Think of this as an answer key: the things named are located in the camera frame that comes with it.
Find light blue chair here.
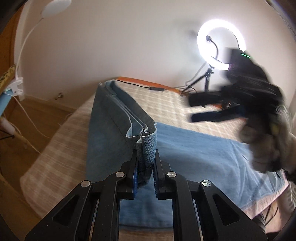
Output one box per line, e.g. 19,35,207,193
0,89,13,115

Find white power strip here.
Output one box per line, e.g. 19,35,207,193
0,117,16,135

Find leopard print cloth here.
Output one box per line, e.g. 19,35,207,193
0,64,16,94

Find beige checkered bed blanket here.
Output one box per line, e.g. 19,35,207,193
19,79,290,241

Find right hand white glove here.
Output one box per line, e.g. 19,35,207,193
238,103,295,183

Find light blue denim pants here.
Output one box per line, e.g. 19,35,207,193
86,81,287,229

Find black mini tripod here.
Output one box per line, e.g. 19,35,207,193
181,67,214,107

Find black power cable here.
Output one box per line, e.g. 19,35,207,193
115,61,209,95

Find white led ring light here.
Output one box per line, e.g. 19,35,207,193
197,19,246,71

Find white clip desk lamp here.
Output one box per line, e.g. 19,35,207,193
6,0,72,96

